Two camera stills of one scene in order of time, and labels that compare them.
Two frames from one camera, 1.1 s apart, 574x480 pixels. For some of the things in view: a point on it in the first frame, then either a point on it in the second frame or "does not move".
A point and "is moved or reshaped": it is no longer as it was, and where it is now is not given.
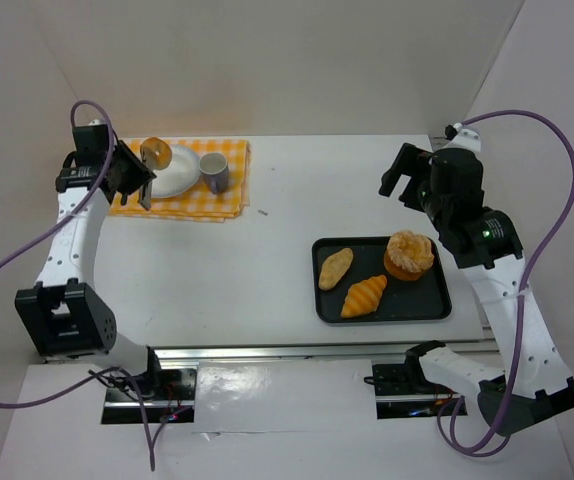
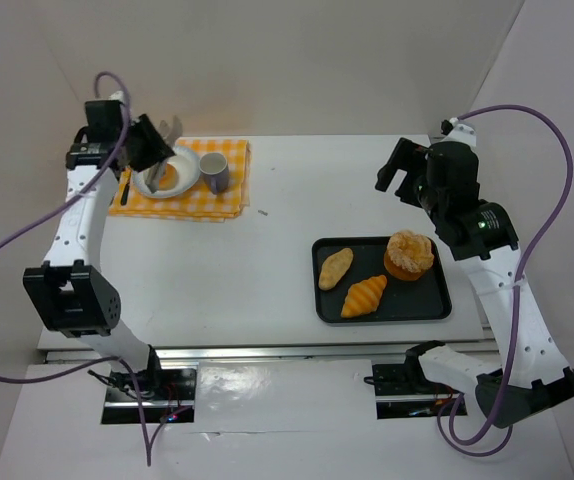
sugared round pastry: (408, 256) does not move
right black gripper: (406, 167) does not move
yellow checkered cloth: (197, 203) does not move
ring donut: (156, 153) is moved or reshaped
